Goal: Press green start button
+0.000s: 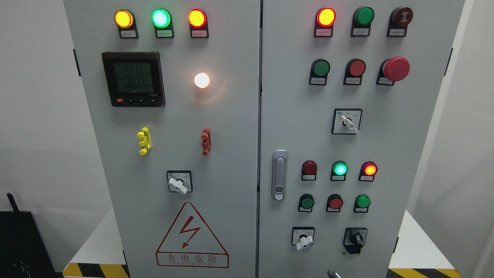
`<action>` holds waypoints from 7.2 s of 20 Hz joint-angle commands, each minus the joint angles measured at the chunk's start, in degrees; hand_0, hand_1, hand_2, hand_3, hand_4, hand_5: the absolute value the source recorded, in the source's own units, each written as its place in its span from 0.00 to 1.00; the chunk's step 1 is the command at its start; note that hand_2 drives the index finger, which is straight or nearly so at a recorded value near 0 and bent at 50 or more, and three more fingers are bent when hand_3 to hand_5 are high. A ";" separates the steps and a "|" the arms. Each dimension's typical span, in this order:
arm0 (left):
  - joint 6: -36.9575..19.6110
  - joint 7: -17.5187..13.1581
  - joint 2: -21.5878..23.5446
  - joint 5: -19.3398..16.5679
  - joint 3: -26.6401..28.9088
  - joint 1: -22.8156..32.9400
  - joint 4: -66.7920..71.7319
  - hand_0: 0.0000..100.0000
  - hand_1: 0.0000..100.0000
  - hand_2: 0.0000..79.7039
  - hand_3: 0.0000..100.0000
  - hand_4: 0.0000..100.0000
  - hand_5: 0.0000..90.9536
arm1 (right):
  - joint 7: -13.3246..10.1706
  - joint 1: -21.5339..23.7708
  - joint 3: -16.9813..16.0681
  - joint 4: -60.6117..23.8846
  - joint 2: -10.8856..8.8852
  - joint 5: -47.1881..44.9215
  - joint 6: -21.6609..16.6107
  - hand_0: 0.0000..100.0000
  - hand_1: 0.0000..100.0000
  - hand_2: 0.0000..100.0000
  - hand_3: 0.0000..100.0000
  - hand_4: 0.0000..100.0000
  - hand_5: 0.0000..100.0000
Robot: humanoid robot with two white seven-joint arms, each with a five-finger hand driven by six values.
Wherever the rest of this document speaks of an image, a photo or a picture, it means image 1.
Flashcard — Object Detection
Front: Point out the green start button lower left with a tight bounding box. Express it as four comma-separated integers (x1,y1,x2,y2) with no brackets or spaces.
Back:
298,193,315,212

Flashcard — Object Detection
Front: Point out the green push button upper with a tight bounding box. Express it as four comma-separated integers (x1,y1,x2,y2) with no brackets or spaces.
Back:
309,59,330,86

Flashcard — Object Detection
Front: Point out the green push button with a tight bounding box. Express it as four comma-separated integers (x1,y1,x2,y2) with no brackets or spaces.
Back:
309,59,330,86
353,194,371,213

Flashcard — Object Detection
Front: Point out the red push button lower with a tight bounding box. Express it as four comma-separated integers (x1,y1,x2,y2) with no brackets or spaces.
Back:
326,194,343,212

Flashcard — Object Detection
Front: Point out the red push button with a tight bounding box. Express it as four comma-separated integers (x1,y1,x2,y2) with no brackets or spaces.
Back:
343,58,366,86
326,194,343,212

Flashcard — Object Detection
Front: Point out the red push button upper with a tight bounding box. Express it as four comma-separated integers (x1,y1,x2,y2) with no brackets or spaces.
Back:
343,58,366,86

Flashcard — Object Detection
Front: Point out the green push button lower right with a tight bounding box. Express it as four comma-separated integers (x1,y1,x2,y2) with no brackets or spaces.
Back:
353,194,371,213

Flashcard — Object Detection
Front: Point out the red emergency stop button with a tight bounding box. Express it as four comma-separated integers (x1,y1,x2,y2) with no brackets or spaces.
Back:
376,56,410,86

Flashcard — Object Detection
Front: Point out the grey electrical cabinet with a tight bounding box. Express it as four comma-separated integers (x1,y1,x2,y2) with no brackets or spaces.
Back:
64,0,465,278

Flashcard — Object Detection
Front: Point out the red indicator lower left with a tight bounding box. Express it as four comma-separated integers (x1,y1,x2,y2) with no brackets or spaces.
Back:
301,160,317,181

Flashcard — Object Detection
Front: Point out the white lit indicator lamp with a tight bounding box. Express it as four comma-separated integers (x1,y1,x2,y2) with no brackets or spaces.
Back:
194,72,210,89

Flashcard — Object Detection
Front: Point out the green indicator lower middle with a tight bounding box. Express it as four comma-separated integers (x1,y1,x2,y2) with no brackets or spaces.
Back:
330,161,348,181

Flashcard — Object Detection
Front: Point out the red electric danger sticker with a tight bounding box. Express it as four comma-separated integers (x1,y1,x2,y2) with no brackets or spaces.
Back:
156,202,229,268

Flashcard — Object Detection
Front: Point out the red lit indicator lower right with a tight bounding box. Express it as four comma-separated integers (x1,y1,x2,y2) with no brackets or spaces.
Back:
359,161,378,182

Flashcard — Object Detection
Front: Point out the black digital power meter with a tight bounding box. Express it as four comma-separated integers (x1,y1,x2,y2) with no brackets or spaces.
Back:
101,52,166,107

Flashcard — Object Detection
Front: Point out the orange-red indicator light left door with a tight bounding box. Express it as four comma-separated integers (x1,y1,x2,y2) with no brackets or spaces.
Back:
188,8,209,38

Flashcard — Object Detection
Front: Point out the red lit indicator right door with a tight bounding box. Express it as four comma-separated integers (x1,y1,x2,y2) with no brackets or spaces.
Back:
314,7,336,37

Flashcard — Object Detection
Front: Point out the green lit indicator light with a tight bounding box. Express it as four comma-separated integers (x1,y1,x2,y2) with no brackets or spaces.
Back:
151,8,174,39

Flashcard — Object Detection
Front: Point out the green unlit indicator top right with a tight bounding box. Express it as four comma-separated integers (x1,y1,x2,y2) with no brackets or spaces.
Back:
350,6,375,37

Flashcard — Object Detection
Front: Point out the yellow indicator light top left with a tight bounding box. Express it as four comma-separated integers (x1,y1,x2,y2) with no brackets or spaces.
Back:
113,9,138,39

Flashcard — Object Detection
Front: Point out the dark red buzzer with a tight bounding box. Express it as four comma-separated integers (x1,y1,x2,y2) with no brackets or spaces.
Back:
387,7,413,37

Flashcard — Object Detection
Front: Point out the black box with antenna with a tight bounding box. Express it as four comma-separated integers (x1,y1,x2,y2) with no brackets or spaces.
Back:
0,193,57,278

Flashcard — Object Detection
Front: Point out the silver door handle lock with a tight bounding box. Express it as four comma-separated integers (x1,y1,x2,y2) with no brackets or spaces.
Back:
271,150,288,201

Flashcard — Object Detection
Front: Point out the red terminal handle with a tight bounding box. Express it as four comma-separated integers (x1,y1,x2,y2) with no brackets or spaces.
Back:
201,128,212,156

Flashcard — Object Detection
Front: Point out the white selector switch left door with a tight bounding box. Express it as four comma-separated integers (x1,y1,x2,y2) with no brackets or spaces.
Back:
166,170,193,195

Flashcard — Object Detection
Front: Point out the white selector switch upper right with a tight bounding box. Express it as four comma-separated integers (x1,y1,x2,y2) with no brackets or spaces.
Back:
332,108,363,134

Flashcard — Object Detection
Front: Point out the white selector switch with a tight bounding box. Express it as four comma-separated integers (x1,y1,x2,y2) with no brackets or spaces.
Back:
292,226,315,251
332,108,363,134

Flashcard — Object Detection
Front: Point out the yellow terminal handle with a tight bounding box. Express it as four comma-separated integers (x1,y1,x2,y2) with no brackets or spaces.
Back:
137,127,151,156

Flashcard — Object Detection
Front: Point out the white selector switch lower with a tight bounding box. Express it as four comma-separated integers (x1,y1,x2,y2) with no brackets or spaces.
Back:
292,226,315,251

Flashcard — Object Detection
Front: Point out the black rotary selector switch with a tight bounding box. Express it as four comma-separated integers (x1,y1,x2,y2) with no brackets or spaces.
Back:
343,227,368,254

